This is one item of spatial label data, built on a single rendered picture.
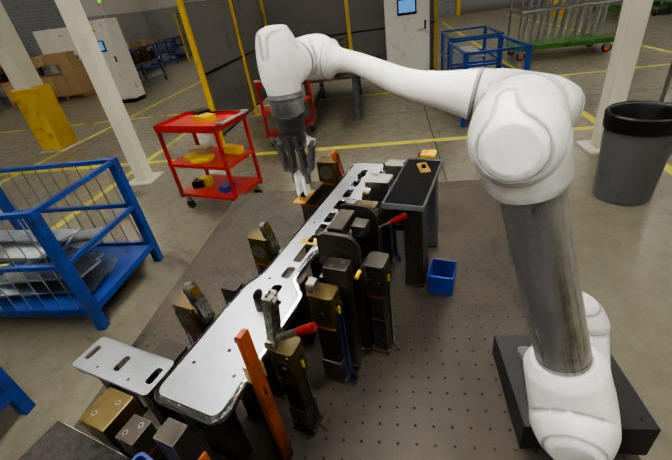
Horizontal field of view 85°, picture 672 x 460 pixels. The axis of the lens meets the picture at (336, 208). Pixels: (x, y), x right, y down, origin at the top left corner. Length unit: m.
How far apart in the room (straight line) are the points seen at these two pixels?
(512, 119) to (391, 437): 0.92
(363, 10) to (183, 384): 7.85
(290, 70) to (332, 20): 7.50
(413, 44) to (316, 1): 2.22
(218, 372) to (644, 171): 3.29
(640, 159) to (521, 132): 3.04
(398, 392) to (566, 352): 0.59
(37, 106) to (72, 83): 6.44
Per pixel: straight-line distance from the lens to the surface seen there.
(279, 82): 0.93
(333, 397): 1.27
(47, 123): 8.14
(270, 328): 0.91
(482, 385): 1.30
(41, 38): 15.38
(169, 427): 0.75
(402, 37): 7.57
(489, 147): 0.55
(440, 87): 0.78
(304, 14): 8.51
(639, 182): 3.67
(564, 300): 0.76
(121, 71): 11.39
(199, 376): 1.05
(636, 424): 1.22
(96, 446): 1.03
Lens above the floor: 1.77
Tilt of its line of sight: 30 degrees down
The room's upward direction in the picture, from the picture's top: 9 degrees counter-clockwise
